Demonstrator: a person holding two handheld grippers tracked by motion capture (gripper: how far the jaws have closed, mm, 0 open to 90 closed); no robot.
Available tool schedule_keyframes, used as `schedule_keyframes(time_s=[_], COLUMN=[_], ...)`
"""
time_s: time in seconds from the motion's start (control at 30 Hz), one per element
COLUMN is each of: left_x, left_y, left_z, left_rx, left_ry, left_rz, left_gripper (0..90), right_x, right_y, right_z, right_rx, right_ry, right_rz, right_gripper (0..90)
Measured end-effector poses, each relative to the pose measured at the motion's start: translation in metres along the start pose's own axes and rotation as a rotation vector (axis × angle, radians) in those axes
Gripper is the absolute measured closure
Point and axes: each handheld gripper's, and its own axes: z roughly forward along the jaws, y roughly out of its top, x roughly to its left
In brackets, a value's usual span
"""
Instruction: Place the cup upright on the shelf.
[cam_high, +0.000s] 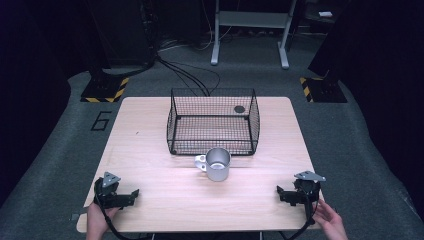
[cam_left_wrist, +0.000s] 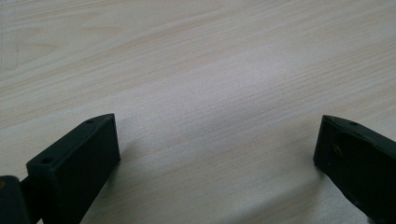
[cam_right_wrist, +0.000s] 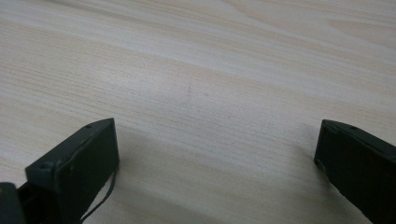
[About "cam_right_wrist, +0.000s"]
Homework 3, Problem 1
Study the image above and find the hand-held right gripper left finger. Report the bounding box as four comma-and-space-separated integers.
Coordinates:
17, 118, 120, 224

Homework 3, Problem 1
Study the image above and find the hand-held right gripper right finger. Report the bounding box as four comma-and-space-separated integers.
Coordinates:
313, 119, 396, 224

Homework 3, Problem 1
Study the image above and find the thin black cable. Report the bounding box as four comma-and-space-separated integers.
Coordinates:
79, 170, 118, 224

